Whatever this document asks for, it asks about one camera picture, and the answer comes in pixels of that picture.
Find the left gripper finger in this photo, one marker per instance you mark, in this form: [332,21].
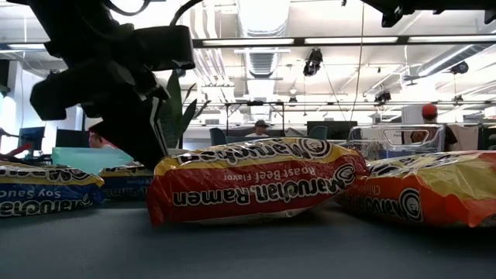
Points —
[163,124]
[131,128]

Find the orange chicken ramen packet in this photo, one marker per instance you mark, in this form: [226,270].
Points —
[434,186]

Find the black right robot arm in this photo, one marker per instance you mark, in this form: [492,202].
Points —
[445,4]

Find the teal translucent plastic bin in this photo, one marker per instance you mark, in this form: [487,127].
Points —
[89,159]

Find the red roast beef ramen packet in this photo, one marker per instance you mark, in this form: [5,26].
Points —
[255,186]

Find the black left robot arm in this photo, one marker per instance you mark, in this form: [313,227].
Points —
[69,15]

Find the snake plant in white pot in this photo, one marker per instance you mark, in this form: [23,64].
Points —
[174,116]

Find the black computer monitor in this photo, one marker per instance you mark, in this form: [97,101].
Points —
[33,137]
[71,138]
[337,129]

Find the clear plastic bin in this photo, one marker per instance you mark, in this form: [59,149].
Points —
[395,139]

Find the person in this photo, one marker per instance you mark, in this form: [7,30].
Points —
[430,116]
[98,141]
[259,129]

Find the red and black background equipment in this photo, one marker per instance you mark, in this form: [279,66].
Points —
[17,150]

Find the black overhead camera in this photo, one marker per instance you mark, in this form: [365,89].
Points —
[313,64]

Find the blue soy sauce ramen packet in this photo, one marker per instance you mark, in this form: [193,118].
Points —
[46,193]
[126,182]

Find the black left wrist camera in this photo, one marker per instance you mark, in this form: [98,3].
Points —
[162,46]

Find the overhead light bar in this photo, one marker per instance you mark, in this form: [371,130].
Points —
[403,39]

